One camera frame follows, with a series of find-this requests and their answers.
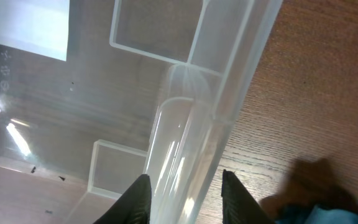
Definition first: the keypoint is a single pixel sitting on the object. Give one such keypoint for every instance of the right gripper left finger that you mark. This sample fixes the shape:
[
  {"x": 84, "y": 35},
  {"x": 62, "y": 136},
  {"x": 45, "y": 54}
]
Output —
[{"x": 133, "y": 206}]

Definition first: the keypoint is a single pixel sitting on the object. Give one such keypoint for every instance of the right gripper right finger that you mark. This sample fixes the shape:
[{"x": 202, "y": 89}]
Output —
[{"x": 239, "y": 207}]

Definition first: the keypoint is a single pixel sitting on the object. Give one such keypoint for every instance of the teal blue shirt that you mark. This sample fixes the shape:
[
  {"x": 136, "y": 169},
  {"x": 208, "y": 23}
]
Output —
[{"x": 296, "y": 214}]

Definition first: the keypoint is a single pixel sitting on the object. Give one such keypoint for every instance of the clear plastic storage bin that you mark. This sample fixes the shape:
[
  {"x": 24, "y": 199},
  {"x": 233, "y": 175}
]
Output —
[{"x": 95, "y": 93}]

